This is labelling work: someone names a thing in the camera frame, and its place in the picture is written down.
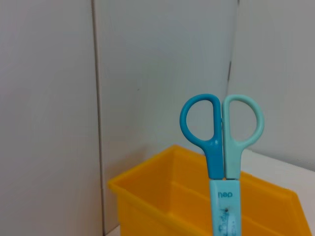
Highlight blue capped scissors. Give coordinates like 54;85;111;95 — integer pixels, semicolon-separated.
179;93;265;236

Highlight yellow plastic bin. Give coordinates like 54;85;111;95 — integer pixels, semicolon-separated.
107;144;313;236

